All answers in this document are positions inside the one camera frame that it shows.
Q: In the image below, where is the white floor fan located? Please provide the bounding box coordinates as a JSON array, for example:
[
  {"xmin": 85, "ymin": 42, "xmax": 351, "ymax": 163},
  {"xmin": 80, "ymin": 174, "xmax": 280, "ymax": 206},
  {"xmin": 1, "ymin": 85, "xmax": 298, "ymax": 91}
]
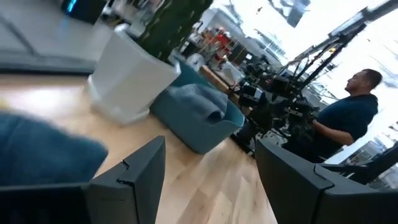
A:
[{"xmin": 185, "ymin": 52, "xmax": 206, "ymax": 73}]

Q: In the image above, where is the person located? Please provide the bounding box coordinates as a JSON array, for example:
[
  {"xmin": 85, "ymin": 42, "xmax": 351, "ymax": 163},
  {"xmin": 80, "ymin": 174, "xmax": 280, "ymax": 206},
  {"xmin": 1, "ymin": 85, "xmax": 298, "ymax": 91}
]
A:
[{"xmin": 281, "ymin": 68, "xmax": 384, "ymax": 164}]

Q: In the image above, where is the white hexagonal plant pot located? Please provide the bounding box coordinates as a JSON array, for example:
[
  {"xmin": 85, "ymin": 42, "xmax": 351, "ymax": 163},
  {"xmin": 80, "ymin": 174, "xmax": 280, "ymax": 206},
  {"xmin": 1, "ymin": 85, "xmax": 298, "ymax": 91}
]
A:
[{"xmin": 86, "ymin": 23, "xmax": 182, "ymax": 125}]

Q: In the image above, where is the teal plastic bin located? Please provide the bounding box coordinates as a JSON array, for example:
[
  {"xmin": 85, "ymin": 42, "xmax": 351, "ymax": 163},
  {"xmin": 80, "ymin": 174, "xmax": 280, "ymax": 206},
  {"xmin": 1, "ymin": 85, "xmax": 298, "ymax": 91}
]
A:
[{"xmin": 150, "ymin": 60, "xmax": 246, "ymax": 155}]

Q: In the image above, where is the black metal rig frame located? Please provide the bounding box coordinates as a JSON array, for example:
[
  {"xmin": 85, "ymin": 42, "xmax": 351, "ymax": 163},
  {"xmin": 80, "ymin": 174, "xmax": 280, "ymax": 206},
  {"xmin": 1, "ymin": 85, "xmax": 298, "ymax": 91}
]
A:
[{"xmin": 278, "ymin": 0, "xmax": 398, "ymax": 94}]

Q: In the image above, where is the white box stack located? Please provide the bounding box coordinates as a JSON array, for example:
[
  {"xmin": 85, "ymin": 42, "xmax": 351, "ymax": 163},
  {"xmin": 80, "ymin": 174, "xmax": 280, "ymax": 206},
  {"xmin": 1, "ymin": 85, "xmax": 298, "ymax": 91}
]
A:
[{"xmin": 217, "ymin": 60, "xmax": 247, "ymax": 85}]

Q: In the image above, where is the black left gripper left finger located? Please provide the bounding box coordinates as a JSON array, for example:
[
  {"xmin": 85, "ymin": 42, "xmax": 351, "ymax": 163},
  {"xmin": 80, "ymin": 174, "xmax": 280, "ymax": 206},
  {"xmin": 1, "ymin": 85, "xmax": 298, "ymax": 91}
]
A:
[{"xmin": 0, "ymin": 136, "xmax": 167, "ymax": 224}]

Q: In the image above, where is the green cactus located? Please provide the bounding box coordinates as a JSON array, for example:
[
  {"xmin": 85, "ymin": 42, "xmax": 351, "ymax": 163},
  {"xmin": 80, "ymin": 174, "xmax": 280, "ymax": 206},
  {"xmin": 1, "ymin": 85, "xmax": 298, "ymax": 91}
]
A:
[{"xmin": 136, "ymin": 0, "xmax": 214, "ymax": 65}]

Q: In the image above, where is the blue hat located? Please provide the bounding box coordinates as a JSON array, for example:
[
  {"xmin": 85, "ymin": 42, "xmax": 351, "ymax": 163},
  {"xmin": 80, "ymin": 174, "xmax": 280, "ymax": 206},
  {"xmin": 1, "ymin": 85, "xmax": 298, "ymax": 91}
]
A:
[{"xmin": 0, "ymin": 111, "xmax": 109, "ymax": 187}]

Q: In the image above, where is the shelf with red items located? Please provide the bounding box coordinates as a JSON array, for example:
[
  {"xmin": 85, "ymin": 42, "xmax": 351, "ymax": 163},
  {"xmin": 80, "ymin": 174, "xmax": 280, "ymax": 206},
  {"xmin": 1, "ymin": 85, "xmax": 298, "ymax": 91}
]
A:
[{"xmin": 200, "ymin": 26, "xmax": 239, "ymax": 65}]

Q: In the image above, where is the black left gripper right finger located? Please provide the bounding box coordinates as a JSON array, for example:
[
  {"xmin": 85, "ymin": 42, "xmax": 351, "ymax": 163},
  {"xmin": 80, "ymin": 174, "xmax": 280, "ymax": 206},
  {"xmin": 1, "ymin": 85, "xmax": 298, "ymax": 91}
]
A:
[{"xmin": 254, "ymin": 140, "xmax": 398, "ymax": 224}]

